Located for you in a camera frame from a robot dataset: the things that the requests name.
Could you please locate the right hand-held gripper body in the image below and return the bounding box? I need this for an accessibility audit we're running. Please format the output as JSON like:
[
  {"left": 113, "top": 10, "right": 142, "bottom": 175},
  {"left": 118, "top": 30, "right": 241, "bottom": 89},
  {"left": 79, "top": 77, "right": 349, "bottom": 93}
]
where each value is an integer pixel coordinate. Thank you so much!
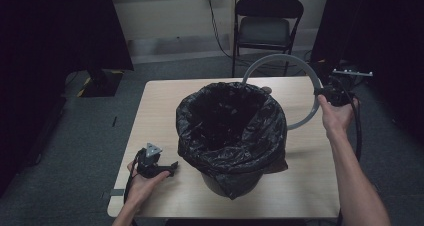
[{"left": 324, "top": 69, "right": 374, "bottom": 108}]

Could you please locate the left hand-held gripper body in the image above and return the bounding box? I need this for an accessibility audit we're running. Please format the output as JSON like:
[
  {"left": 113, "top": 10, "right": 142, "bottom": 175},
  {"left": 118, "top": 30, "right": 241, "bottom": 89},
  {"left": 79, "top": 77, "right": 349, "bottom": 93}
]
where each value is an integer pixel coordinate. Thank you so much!
[{"left": 134, "top": 142, "right": 168, "bottom": 180}]

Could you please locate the dark grey plastic bucket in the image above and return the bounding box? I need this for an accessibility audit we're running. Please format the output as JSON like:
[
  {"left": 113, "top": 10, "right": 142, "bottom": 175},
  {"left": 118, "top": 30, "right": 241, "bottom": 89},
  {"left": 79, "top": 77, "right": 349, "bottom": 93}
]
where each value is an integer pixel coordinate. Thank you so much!
[{"left": 242, "top": 53, "right": 323, "bottom": 131}]

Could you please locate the black plastic garbage bag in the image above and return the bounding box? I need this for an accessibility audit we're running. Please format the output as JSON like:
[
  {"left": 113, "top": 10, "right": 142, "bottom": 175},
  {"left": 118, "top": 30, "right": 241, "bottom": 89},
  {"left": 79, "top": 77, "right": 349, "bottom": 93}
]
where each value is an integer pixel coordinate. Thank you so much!
[{"left": 175, "top": 81, "right": 290, "bottom": 201}]

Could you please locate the person's right hand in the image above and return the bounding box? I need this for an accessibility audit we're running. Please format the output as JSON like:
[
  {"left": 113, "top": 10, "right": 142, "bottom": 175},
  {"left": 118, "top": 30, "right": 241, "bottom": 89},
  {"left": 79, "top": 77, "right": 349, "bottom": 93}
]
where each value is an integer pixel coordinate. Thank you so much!
[{"left": 317, "top": 95, "right": 360, "bottom": 141}]

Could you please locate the person's left hand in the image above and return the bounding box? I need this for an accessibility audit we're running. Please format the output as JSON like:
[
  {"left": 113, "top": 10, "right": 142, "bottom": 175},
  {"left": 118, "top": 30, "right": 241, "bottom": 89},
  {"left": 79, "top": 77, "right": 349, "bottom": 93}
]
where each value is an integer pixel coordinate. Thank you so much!
[{"left": 126, "top": 161, "right": 171, "bottom": 210}]

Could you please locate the black folding chair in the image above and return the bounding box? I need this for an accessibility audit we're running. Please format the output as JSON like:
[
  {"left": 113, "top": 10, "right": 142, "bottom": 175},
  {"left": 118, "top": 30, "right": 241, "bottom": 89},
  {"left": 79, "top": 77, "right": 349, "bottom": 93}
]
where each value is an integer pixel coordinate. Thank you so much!
[{"left": 232, "top": 0, "right": 305, "bottom": 78}]

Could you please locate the black stand base striped tape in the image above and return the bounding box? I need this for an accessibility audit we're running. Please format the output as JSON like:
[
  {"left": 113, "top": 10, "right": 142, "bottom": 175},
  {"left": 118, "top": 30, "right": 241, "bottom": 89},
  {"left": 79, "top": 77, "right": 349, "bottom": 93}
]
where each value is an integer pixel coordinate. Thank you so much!
[{"left": 77, "top": 68, "right": 125, "bottom": 98}]

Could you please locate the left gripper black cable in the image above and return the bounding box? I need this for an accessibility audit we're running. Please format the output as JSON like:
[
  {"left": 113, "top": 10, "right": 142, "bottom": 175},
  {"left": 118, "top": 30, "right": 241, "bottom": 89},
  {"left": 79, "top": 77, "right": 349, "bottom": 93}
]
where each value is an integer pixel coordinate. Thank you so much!
[{"left": 123, "top": 148, "right": 148, "bottom": 205}]

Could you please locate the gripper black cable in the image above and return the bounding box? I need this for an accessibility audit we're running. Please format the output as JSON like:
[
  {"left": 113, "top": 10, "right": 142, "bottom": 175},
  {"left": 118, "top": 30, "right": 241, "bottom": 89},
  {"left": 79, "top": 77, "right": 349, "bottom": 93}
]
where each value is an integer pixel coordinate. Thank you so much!
[
  {"left": 335, "top": 77, "right": 364, "bottom": 226},
  {"left": 123, "top": 148, "right": 148, "bottom": 205}
]

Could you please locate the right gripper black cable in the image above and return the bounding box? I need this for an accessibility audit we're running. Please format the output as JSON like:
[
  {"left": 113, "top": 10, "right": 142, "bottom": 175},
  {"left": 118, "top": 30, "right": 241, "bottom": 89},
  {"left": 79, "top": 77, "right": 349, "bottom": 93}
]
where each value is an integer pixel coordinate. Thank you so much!
[{"left": 335, "top": 77, "right": 364, "bottom": 226}]

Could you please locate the black power cable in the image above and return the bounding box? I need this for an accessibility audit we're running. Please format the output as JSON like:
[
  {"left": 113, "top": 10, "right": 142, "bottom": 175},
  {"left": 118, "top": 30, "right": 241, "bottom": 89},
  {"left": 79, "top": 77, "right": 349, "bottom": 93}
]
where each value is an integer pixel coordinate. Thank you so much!
[{"left": 206, "top": 0, "right": 256, "bottom": 68}]

